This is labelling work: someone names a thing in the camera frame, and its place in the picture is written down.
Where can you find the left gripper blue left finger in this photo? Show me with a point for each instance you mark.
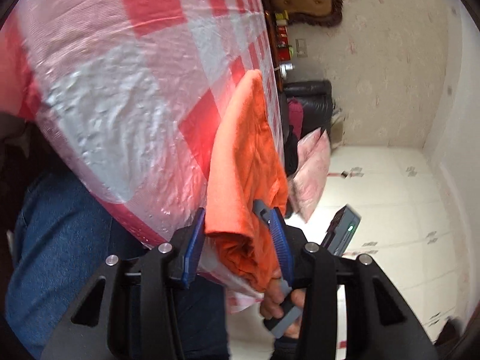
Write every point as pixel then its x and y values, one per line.
pixel 192 248

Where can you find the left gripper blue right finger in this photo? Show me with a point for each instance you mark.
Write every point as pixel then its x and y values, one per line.
pixel 278 232

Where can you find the orange pants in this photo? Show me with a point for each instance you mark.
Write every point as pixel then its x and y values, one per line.
pixel 245 167

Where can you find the right hand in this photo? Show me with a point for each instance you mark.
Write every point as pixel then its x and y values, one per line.
pixel 270 307

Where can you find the black clothes pile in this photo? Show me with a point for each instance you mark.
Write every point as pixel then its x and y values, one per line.
pixel 291 153

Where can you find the pink floral cushions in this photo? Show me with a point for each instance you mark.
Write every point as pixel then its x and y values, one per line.
pixel 307 184

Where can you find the maroon cushion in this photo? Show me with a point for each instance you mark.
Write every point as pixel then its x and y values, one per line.
pixel 296 116

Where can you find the black leather armchair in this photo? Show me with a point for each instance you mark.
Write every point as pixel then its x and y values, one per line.
pixel 315 98

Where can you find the white wardrobe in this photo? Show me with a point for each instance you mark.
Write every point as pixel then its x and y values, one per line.
pixel 408 224

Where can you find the blue jeans leg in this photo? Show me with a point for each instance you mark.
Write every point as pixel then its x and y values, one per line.
pixel 62 235

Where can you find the wooden nightstand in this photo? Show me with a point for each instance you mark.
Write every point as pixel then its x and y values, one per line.
pixel 280 47

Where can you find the red white checkered board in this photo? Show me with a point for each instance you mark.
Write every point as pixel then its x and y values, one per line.
pixel 130 94

